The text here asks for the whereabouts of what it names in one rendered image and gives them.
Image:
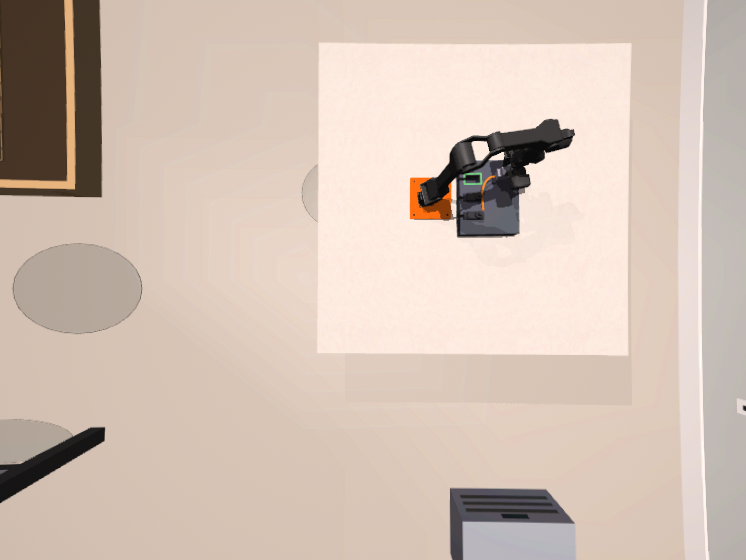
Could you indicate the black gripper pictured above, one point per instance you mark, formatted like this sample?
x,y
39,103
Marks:
x,y
518,177

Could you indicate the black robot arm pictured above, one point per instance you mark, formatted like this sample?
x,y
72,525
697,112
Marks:
x,y
532,142

